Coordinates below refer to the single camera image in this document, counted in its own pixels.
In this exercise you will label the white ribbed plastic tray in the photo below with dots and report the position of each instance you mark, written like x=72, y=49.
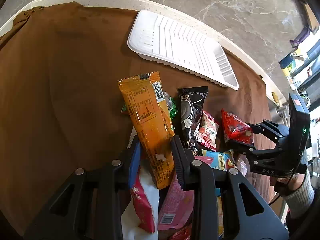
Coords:
x=182, y=45

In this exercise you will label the pink wafer packet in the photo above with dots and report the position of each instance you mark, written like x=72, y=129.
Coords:
x=176, y=208

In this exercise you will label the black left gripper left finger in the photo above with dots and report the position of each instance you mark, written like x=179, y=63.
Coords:
x=87, y=204

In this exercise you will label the blue yellow cake packet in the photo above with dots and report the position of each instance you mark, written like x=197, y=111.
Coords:
x=219, y=213

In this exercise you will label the brown tablecloth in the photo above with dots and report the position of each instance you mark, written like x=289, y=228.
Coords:
x=60, y=100

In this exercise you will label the cluttered shelf unit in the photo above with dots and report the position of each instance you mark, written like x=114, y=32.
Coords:
x=301, y=68

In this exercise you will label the orange snack bar packet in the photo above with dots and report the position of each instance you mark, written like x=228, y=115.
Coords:
x=156, y=141

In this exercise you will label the green clear seed packet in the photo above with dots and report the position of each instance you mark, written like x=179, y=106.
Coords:
x=171, y=107

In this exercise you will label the panda cartoon snack packet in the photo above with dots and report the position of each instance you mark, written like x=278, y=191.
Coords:
x=221, y=160

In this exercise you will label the red chocolate ball packet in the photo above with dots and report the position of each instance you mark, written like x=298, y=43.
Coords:
x=235, y=129

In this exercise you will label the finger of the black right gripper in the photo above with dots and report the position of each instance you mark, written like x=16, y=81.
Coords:
x=241, y=148
x=273, y=131

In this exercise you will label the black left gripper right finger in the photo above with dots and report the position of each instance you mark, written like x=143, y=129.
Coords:
x=246, y=215

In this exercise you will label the small red foil packet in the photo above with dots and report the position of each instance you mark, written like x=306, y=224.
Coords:
x=183, y=234

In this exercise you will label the black cookie snack packet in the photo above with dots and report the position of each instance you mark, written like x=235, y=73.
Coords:
x=191, y=107

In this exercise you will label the right hand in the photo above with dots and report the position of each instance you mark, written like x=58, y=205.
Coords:
x=276, y=181

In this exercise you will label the grey right sleeve forearm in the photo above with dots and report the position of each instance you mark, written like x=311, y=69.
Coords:
x=301, y=195

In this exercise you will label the white red large snack packet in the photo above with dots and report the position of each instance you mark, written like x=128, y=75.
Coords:
x=139, y=220

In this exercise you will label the red white fruit candy packet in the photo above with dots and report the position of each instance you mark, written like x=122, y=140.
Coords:
x=207, y=132

